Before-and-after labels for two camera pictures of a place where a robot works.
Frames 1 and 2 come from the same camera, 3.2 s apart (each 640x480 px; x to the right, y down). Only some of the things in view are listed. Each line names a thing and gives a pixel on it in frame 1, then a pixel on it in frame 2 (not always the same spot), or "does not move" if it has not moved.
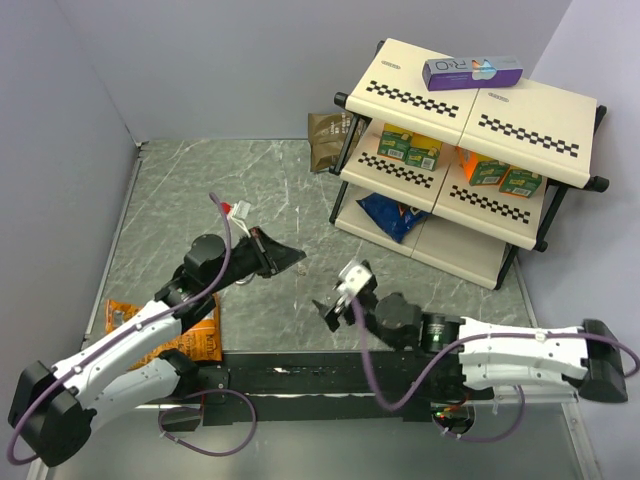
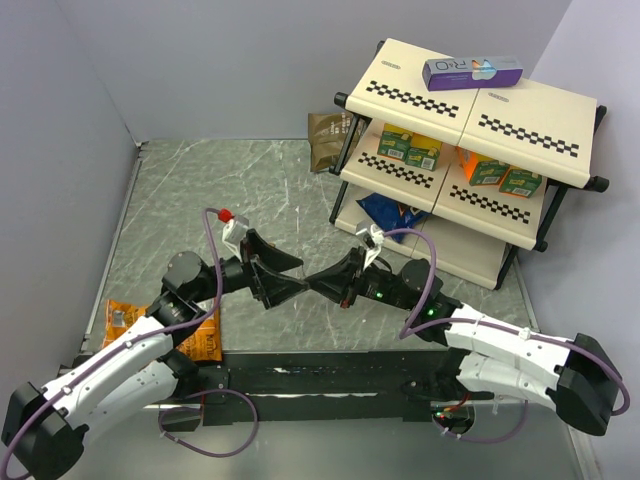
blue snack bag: [397, 218] does not move
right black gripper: [331, 315] → [339, 289]
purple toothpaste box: [455, 72] does not move
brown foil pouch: [327, 132] does not move
